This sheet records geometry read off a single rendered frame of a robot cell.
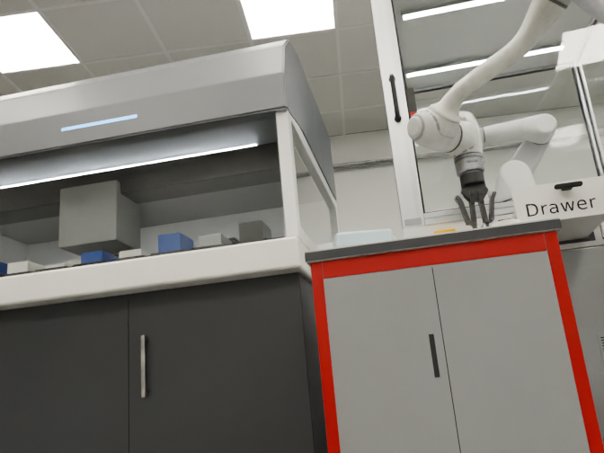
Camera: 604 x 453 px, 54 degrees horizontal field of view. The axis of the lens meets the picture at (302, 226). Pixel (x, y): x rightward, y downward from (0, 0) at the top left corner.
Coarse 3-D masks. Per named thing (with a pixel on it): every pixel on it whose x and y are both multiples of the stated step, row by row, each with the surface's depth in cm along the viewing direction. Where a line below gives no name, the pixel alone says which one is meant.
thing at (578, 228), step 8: (512, 216) 185; (600, 216) 171; (568, 224) 177; (576, 224) 178; (584, 224) 179; (592, 224) 180; (560, 232) 186; (568, 232) 187; (576, 232) 188; (584, 232) 189; (560, 240) 197
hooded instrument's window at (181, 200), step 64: (192, 128) 209; (256, 128) 204; (0, 192) 218; (64, 192) 212; (128, 192) 207; (192, 192) 202; (256, 192) 197; (320, 192) 273; (0, 256) 211; (64, 256) 206; (128, 256) 201
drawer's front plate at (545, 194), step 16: (512, 192) 170; (528, 192) 169; (544, 192) 168; (560, 192) 167; (576, 192) 166; (592, 192) 165; (528, 208) 168; (544, 208) 167; (560, 208) 166; (576, 208) 165; (592, 208) 164
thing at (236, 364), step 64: (192, 64) 220; (256, 64) 211; (0, 128) 224; (128, 128) 212; (320, 128) 289; (192, 256) 194; (256, 256) 190; (0, 320) 211; (64, 320) 206; (128, 320) 201; (192, 320) 196; (256, 320) 192; (0, 384) 204; (64, 384) 199; (128, 384) 195; (192, 384) 190; (256, 384) 186; (320, 384) 203; (0, 448) 198; (64, 448) 193; (128, 448) 189; (192, 448) 185; (256, 448) 181; (320, 448) 187
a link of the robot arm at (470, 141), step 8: (464, 112) 190; (464, 120) 188; (472, 120) 189; (464, 128) 185; (472, 128) 187; (464, 136) 184; (472, 136) 186; (480, 136) 189; (464, 144) 185; (472, 144) 186; (480, 144) 187; (448, 152) 187; (456, 152) 187; (464, 152) 186; (472, 152) 186; (480, 152) 187
